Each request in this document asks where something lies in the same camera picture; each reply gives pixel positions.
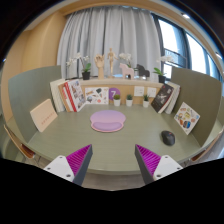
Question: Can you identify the pink horse figurine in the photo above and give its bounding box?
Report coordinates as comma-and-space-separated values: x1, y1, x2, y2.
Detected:
120, 63, 134, 80

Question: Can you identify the small potted plant left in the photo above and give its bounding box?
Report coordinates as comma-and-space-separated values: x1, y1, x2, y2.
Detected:
113, 94, 121, 106

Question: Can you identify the white wall socket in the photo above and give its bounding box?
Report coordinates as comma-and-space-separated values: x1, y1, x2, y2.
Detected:
147, 87, 156, 98
134, 86, 144, 96

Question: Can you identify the white orchid middle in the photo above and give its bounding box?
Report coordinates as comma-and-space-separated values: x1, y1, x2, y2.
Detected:
119, 53, 131, 68

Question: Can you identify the purple number seven sign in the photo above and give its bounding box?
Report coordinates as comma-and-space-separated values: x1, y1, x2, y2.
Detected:
109, 87, 120, 100

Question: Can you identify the white orchid black pot right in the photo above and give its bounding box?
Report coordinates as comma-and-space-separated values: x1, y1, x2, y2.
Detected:
153, 55, 173, 83

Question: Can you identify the red white magazine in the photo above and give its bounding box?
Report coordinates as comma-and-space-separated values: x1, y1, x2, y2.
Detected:
65, 79, 86, 112

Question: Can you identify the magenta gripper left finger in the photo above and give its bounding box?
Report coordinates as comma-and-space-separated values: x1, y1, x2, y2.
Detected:
44, 145, 93, 186

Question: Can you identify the white wall socket left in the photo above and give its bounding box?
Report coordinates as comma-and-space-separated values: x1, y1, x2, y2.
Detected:
134, 86, 144, 96

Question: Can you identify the small potted plant right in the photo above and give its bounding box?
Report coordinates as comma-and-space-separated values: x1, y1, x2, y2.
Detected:
143, 94, 149, 108

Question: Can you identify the black horse figurine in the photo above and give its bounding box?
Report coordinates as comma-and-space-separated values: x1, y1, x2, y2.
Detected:
136, 64, 150, 78

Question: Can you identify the green right partition panel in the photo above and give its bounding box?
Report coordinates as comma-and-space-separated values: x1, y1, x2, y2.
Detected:
171, 67, 222, 146

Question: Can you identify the beige leaning book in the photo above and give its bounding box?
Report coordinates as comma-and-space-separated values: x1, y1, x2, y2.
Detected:
30, 99, 57, 132

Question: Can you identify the wooden chair right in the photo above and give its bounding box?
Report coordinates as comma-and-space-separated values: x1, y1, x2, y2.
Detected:
184, 130, 224, 167

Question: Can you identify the grey curtain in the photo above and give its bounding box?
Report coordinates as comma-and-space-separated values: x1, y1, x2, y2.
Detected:
57, 6, 160, 78

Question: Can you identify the sticker covered white book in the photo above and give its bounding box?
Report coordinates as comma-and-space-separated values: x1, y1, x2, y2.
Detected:
174, 102, 200, 135

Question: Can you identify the pink purple mouse pad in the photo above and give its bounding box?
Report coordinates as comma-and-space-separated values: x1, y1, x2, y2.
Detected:
90, 110, 126, 132

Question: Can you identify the white wall socket right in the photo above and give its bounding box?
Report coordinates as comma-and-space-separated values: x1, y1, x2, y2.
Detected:
147, 87, 156, 98

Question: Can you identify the wooden mannequin figure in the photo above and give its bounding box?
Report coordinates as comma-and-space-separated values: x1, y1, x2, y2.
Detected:
107, 49, 117, 75

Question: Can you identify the wooden hand model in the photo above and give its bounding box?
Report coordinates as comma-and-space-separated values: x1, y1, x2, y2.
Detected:
94, 54, 104, 80

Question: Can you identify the small potted plant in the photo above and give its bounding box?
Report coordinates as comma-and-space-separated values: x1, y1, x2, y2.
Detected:
113, 94, 121, 106
143, 94, 149, 108
126, 94, 133, 107

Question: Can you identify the white orchid black pot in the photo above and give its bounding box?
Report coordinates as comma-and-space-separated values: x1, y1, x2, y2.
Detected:
66, 52, 91, 74
153, 55, 173, 83

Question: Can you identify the black computer mouse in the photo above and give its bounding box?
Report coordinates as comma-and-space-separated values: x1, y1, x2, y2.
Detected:
161, 130, 175, 146

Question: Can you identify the black cover book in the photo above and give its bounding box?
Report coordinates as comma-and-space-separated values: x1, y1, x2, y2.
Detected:
151, 84, 174, 113

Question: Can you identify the green left partition panel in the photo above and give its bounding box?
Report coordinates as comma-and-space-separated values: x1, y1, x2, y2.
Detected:
8, 66, 61, 142

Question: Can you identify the wooden shelf ledge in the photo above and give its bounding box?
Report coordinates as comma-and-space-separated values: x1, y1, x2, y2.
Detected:
78, 78, 162, 104

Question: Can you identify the illustrated white card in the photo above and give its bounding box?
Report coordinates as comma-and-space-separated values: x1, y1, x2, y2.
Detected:
85, 87, 109, 105

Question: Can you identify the white orchid black pot left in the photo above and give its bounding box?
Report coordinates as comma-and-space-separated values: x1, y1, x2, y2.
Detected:
66, 52, 91, 74

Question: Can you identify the green partition panel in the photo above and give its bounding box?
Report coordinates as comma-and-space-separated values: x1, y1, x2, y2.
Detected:
171, 67, 222, 146
8, 66, 61, 142

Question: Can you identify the small potted plant middle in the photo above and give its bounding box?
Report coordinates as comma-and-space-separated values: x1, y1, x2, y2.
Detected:
126, 94, 133, 107

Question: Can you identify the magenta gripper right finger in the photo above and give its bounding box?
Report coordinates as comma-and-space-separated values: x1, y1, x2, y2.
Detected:
135, 144, 182, 184

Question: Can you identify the white leaning book left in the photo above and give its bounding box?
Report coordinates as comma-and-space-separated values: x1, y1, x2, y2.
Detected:
50, 79, 65, 112

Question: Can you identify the white book behind black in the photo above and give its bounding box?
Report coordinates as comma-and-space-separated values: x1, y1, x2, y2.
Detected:
165, 82, 181, 114

